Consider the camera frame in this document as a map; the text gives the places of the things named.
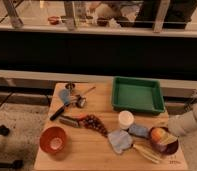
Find black handled spatula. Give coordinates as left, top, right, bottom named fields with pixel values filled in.
left=50, top=89, right=70, bottom=121

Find black handle on floor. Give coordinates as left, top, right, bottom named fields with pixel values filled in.
left=0, top=125, right=10, bottom=136

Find green plastic tray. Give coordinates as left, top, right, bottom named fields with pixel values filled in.
left=111, top=76, right=165, bottom=115

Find red yellow apple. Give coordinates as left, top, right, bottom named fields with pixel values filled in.
left=151, top=128, right=166, bottom=142

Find bunch of dark grapes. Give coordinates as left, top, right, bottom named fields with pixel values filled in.
left=83, top=115, right=108, bottom=137

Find metal strainer with wooden handle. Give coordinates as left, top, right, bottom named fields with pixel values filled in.
left=75, top=86, right=95, bottom=108

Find dark red bowl in background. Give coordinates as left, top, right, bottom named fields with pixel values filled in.
left=97, top=18, right=108, bottom=27

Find red handled tool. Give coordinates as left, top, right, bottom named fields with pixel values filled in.
left=59, top=115, right=85, bottom=128

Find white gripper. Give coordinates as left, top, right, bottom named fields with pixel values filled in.
left=159, top=111, right=197, bottom=145

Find black bar on floor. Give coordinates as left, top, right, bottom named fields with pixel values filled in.
left=0, top=160, right=23, bottom=169

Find small blue sponge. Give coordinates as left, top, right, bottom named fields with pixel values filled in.
left=128, top=124, right=149, bottom=138

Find white cup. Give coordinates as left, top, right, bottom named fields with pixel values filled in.
left=118, top=111, right=134, bottom=129

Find purple bowl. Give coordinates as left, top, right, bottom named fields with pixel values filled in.
left=149, top=127, right=179, bottom=155

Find light blue cloth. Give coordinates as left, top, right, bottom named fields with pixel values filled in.
left=108, top=130, right=133, bottom=154

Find orange bowl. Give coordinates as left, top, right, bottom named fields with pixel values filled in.
left=39, top=126, right=67, bottom=155

